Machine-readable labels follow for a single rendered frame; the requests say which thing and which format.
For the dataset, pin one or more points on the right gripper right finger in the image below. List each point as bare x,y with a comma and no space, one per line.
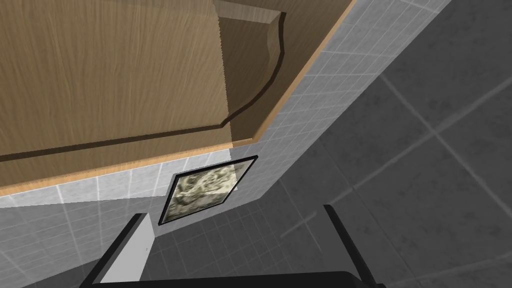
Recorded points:
348,244

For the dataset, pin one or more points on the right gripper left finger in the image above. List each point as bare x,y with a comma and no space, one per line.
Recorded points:
126,256

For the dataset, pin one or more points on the brown wooden cupboard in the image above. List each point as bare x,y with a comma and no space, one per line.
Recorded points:
120,80

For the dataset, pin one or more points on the black framed wall picture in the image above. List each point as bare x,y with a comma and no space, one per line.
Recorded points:
204,190

